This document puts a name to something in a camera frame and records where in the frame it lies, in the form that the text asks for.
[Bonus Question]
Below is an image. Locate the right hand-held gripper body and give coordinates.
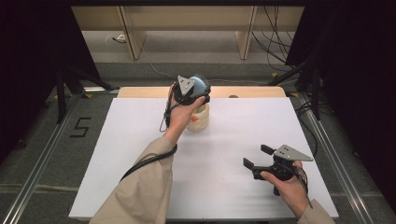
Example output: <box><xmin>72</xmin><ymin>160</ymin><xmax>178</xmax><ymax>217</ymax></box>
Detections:
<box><xmin>251</xmin><ymin>144</ymin><xmax>314</xmax><ymax>182</ymax></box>

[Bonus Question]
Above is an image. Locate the beige wooden desk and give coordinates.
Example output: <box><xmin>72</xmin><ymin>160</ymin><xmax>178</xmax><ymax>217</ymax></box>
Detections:
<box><xmin>70</xmin><ymin>5</ymin><xmax>305</xmax><ymax>61</ymax></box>

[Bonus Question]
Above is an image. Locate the black metal stand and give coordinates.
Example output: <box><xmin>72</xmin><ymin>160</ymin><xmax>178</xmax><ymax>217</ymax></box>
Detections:
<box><xmin>267</xmin><ymin>60</ymin><xmax>322</xmax><ymax>121</ymax></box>
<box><xmin>55</xmin><ymin>65</ymin><xmax>121</xmax><ymax>124</ymax></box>

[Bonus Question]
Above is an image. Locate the right hand-held gripper cable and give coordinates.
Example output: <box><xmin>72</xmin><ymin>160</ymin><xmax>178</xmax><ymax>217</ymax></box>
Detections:
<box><xmin>291</xmin><ymin>165</ymin><xmax>314</xmax><ymax>210</ymax></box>

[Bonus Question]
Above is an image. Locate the light blue hairbrush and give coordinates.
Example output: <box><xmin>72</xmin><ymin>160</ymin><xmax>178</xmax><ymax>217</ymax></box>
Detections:
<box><xmin>189</xmin><ymin>73</ymin><xmax>210</xmax><ymax>96</ymax></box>

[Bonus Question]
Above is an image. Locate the aluminium floor rail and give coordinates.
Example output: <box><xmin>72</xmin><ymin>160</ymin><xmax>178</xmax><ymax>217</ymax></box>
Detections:
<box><xmin>0</xmin><ymin>92</ymin><xmax>86</xmax><ymax>224</ymax></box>
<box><xmin>298</xmin><ymin>92</ymin><xmax>376</xmax><ymax>224</ymax></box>

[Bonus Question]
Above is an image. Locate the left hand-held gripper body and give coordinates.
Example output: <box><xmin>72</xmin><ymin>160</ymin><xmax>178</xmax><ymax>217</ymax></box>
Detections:
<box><xmin>171</xmin><ymin>75</ymin><xmax>207</xmax><ymax>106</ymax></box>

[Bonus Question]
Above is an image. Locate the black floor cables bundle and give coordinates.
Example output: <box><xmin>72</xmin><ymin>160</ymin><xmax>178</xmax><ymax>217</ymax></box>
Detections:
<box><xmin>251</xmin><ymin>5</ymin><xmax>301</xmax><ymax>73</ymax></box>

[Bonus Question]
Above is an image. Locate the white floor outlet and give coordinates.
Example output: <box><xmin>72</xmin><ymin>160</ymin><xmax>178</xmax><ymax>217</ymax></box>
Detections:
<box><xmin>105</xmin><ymin>33</ymin><xmax>128</xmax><ymax>45</ymax></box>

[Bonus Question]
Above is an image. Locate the black curtain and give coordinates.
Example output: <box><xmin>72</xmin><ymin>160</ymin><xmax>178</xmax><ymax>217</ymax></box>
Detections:
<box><xmin>0</xmin><ymin>0</ymin><xmax>101</xmax><ymax>158</ymax></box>
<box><xmin>285</xmin><ymin>0</ymin><xmax>396</xmax><ymax>203</ymax></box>

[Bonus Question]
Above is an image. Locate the person's left hand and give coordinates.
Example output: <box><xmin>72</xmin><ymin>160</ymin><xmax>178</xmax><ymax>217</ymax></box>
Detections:
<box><xmin>163</xmin><ymin>83</ymin><xmax>206</xmax><ymax>145</ymax></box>

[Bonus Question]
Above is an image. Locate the cream ribbed holder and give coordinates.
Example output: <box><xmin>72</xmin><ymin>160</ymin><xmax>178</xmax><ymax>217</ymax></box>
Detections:
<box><xmin>186</xmin><ymin>103</ymin><xmax>210</xmax><ymax>133</ymax></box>

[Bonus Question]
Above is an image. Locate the hand-held gripper cable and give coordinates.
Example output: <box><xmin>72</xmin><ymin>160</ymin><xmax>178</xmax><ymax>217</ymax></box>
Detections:
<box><xmin>120</xmin><ymin>90</ymin><xmax>179</xmax><ymax>183</ymax></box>
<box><xmin>291</xmin><ymin>165</ymin><xmax>314</xmax><ymax>210</ymax></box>

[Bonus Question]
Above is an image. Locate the person's right hand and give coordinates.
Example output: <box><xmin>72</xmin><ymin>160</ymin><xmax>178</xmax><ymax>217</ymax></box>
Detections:
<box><xmin>260</xmin><ymin>160</ymin><xmax>310</xmax><ymax>219</ymax></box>

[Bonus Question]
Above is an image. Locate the white floor cable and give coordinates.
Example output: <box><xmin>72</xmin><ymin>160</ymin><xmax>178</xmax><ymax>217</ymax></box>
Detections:
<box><xmin>150</xmin><ymin>63</ymin><xmax>273</xmax><ymax>86</ymax></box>

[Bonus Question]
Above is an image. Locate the left hand-held gripper cable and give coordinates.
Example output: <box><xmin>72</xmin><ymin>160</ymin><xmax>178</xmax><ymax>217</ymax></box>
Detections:
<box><xmin>120</xmin><ymin>90</ymin><xmax>179</xmax><ymax>183</ymax></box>

